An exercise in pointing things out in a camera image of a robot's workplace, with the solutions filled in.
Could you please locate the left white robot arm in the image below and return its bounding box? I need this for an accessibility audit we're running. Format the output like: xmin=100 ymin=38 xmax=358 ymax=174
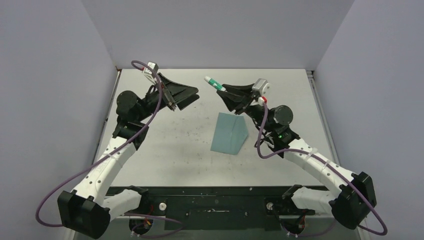
xmin=57 ymin=73 xmax=199 ymax=239

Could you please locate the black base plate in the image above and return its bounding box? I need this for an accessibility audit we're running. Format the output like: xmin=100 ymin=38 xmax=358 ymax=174
xmin=105 ymin=185 xmax=329 ymax=232

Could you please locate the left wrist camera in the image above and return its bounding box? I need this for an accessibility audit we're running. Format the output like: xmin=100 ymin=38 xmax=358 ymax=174
xmin=142 ymin=61 xmax=159 ymax=85

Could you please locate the teal envelope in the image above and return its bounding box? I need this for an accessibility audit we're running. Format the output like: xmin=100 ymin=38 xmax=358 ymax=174
xmin=210 ymin=112 xmax=249 ymax=155

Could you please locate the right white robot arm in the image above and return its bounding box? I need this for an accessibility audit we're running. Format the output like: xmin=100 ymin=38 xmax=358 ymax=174
xmin=216 ymin=84 xmax=377 ymax=230

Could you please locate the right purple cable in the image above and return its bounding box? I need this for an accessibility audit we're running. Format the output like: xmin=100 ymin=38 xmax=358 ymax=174
xmin=255 ymin=99 xmax=388 ymax=239

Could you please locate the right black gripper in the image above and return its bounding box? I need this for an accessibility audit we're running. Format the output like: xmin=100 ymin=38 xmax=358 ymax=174
xmin=217 ymin=84 xmax=275 ymax=133

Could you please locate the green white glue stick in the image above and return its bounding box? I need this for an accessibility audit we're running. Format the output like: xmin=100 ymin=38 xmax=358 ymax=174
xmin=204 ymin=76 xmax=226 ymax=92

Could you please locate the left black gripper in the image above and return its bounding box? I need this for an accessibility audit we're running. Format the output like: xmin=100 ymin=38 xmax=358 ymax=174
xmin=135 ymin=73 xmax=199 ymax=123

